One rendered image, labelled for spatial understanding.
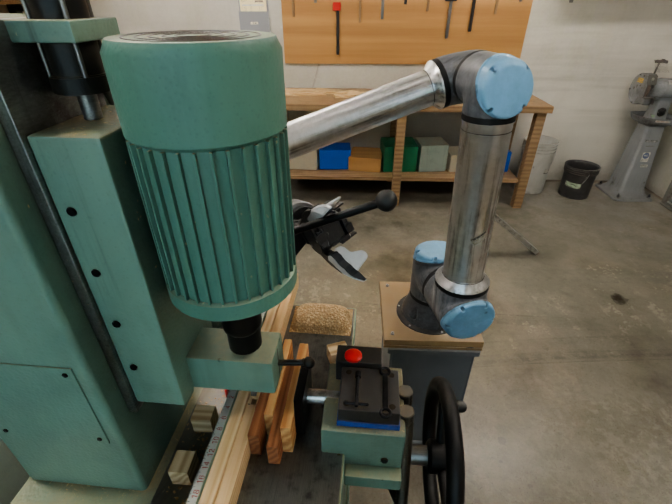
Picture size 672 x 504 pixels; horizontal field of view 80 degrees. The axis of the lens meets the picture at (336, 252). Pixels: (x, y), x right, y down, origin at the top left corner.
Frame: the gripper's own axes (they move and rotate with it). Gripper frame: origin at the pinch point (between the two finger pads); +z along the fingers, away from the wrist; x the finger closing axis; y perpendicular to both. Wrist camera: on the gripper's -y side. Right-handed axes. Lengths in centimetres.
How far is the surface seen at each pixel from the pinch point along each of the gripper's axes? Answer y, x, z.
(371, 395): -11.2, 19.0, 9.3
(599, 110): 344, 127, -147
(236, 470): -33.6, 16.6, 4.2
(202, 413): -35.8, 20.5, -18.1
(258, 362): -21.9, 5.7, 1.6
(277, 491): -30.9, 22.7, 7.1
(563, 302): 140, 157, -66
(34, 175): -29.0, -30.6, 1.3
